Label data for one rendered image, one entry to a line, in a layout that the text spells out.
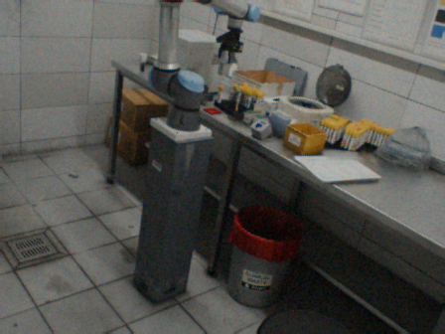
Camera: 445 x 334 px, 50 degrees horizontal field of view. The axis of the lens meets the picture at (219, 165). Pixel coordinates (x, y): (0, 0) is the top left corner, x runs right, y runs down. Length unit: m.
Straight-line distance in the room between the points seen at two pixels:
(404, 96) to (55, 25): 2.37
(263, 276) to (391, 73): 1.18
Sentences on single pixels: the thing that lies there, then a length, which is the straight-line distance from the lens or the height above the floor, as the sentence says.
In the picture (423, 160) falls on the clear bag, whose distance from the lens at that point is 2.36.
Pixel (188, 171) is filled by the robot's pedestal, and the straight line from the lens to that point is 2.13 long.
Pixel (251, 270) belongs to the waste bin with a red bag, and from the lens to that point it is 2.42.
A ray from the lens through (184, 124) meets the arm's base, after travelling 2.06.
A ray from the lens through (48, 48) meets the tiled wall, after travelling 3.68.
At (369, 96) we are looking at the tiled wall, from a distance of 2.61.
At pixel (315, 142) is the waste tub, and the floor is 0.94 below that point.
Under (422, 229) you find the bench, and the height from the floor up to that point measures 0.88.
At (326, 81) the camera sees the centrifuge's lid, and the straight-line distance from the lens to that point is 2.70.
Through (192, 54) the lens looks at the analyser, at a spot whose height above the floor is 1.10.
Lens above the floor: 1.64
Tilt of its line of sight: 24 degrees down
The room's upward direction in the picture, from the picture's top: 11 degrees clockwise
